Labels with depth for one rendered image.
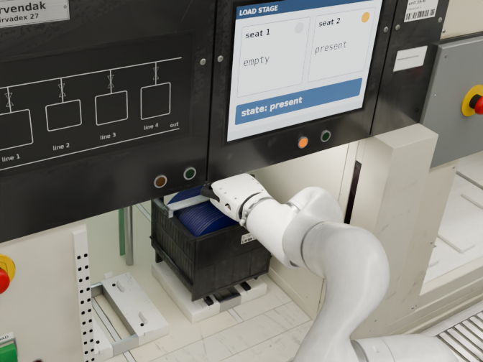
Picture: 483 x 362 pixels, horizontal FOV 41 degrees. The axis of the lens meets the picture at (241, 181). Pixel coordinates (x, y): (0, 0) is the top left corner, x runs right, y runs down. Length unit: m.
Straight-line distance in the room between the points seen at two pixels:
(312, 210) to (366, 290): 0.31
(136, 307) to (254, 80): 0.72
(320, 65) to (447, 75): 0.32
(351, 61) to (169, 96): 0.34
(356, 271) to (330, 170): 0.50
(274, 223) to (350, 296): 0.41
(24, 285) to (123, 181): 0.21
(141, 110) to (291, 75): 0.26
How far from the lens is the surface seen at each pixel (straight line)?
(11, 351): 1.04
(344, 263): 0.89
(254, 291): 1.57
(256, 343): 1.50
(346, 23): 1.06
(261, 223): 1.26
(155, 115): 0.91
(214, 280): 1.48
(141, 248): 1.74
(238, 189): 1.35
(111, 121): 0.88
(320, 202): 1.17
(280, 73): 1.01
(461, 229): 2.01
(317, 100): 1.08
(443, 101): 1.33
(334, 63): 1.07
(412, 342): 0.91
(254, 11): 0.94
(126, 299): 1.55
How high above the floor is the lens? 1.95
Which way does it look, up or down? 32 degrees down
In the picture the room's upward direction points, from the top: 5 degrees clockwise
